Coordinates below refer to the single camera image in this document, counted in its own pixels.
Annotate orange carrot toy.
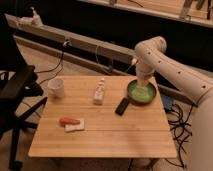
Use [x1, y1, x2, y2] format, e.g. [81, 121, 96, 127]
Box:
[59, 118, 80, 126]

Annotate blue box on floor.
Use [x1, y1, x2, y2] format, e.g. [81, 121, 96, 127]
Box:
[161, 94, 173, 110]

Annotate white bottle lying on table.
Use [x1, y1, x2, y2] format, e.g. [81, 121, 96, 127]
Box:
[93, 78, 105, 105]

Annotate black cables on floor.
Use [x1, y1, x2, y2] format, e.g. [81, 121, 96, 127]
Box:
[165, 103, 196, 169]

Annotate white mug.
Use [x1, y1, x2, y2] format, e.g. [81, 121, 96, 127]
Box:
[47, 78, 65, 98]

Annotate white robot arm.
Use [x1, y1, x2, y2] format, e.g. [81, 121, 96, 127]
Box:
[134, 36, 213, 171]

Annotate green frying pan black handle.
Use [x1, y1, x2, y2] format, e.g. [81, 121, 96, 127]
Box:
[115, 80, 157, 116]

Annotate black office chair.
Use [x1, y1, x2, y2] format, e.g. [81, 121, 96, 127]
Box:
[0, 13, 47, 171]

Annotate long metal rail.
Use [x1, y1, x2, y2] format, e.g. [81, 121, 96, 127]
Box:
[4, 13, 198, 106]

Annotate black cable from rail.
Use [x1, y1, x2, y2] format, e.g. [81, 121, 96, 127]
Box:
[34, 39, 72, 85]

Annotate white cable loop on rail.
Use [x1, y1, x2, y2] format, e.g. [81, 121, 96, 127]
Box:
[94, 42, 138, 75]

